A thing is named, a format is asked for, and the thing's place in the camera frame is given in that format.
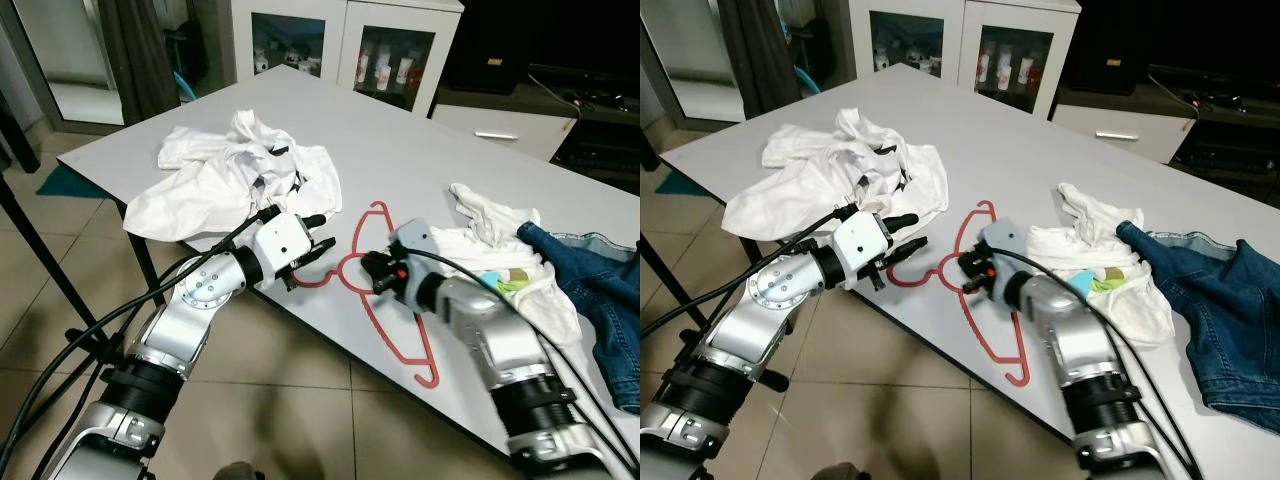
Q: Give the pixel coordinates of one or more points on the white t-shirt with black print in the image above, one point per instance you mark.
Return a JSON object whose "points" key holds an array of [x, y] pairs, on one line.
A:
{"points": [[800, 190], [200, 190]]}

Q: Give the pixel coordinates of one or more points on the red plastic clothes hanger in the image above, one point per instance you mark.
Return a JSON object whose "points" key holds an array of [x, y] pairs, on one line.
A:
{"points": [[1020, 380], [432, 380]]}

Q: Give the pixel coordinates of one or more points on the blue denim jacket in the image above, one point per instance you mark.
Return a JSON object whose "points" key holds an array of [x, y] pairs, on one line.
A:
{"points": [[600, 290], [1220, 300]]}

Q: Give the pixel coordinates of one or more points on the black table leg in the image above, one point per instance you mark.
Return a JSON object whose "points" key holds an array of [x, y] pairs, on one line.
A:
{"points": [[145, 270]]}

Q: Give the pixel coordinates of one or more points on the white glass-door cabinet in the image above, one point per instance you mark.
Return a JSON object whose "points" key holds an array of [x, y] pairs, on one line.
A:
{"points": [[342, 40], [960, 40]]}

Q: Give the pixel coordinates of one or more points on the white drawer unit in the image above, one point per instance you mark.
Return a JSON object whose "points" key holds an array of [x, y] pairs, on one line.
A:
{"points": [[520, 120], [1130, 122]]}

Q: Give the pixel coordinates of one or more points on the metal clothes rack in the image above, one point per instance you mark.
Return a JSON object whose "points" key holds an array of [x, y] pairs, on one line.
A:
{"points": [[675, 288], [50, 265]]}

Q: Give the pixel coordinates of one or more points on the dark brown curtain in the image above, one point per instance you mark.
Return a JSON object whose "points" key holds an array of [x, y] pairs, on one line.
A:
{"points": [[140, 60], [758, 60]]}

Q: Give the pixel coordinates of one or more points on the teal floor mat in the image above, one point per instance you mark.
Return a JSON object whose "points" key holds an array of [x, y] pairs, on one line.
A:
{"points": [[680, 183], [65, 182]]}

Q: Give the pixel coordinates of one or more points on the dark television bench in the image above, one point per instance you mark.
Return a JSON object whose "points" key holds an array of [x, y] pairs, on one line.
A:
{"points": [[1230, 150], [605, 150]]}

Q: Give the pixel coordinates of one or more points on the black speaker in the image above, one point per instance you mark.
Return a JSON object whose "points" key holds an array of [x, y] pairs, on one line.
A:
{"points": [[1105, 40], [490, 40]]}

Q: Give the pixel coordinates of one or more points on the glass sliding door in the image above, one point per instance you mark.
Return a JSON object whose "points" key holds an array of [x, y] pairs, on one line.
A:
{"points": [[65, 50], [690, 60]]}

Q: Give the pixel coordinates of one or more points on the black television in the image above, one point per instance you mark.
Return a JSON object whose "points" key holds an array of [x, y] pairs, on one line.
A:
{"points": [[590, 35], [1215, 35]]}

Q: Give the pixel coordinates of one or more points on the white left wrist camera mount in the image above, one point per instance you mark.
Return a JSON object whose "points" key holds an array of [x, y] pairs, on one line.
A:
{"points": [[280, 240], [860, 240]]}

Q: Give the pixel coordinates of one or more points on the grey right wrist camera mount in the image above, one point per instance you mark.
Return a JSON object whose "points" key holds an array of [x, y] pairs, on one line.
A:
{"points": [[1005, 240], [412, 240]]}

